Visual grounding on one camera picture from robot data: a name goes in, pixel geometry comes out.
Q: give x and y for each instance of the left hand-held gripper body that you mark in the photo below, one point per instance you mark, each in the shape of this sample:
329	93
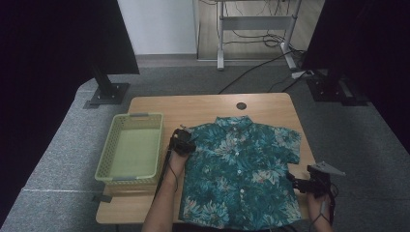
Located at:
183	143

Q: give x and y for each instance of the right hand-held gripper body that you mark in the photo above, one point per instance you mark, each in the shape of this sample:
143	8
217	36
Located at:
319	183

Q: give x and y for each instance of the teal floral shirt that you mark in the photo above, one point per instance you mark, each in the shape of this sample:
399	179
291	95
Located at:
238	180

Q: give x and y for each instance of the person's left hand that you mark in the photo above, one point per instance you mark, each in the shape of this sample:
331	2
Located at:
180	161

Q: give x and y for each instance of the person's right hand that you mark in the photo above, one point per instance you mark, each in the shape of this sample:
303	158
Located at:
319	203

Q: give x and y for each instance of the green plastic basket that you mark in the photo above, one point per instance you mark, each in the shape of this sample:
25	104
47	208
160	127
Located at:
135	151

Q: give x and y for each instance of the dark round table grommet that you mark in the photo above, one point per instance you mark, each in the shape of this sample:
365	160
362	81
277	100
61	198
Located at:
241	106

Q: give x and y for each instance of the black metal stand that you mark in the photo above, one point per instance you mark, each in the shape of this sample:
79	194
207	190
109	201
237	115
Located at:
335	90
108	92

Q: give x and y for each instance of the white power strip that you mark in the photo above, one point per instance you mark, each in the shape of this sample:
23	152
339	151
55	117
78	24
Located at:
299	74

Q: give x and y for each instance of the black curtain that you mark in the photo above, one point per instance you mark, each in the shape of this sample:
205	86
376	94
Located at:
58	48
370	48

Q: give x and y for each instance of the dark table edge bracket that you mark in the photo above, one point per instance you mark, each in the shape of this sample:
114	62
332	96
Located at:
102	198

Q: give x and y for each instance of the white metal frame desk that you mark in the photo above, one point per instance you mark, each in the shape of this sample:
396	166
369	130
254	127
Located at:
257	23

